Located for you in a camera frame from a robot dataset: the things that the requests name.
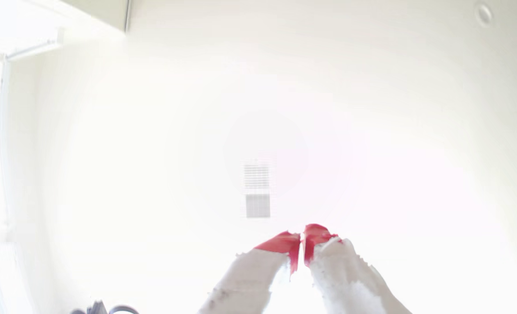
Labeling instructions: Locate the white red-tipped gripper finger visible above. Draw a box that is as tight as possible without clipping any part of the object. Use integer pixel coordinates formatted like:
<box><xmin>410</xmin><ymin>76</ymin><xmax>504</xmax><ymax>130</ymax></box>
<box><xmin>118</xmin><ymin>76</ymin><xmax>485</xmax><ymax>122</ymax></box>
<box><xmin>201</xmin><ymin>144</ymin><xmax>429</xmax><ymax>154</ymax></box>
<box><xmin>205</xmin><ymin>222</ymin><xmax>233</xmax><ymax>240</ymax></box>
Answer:
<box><xmin>304</xmin><ymin>223</ymin><xmax>412</xmax><ymax>314</ymax></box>
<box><xmin>196</xmin><ymin>231</ymin><xmax>302</xmax><ymax>314</ymax></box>

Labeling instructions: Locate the white ceiling air vent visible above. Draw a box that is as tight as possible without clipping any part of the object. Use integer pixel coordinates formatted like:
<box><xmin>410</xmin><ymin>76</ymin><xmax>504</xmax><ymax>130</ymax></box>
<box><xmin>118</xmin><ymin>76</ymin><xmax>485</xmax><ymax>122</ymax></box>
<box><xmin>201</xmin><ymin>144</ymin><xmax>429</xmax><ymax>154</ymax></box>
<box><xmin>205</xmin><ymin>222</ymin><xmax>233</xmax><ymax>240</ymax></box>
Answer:
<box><xmin>243</xmin><ymin>163</ymin><xmax>271</xmax><ymax>219</ymax></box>

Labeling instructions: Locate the round white smoke detector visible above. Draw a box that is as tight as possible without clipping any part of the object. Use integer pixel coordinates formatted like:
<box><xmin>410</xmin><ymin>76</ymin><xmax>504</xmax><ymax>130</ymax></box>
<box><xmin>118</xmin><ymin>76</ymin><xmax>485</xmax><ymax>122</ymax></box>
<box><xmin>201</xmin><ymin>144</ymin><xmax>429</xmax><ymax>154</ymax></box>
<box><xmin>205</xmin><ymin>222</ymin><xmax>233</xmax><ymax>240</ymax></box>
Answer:
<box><xmin>474</xmin><ymin>3</ymin><xmax>494</xmax><ymax>27</ymax></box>

